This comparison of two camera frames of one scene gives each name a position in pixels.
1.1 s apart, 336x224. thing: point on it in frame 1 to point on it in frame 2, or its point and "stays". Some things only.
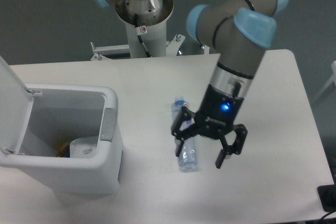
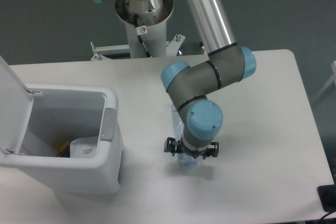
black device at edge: x=327 y=196 stays
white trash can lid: x=16 y=103 stays
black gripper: x=215 y=117 to x=181 y=149
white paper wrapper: x=83 y=147 stays
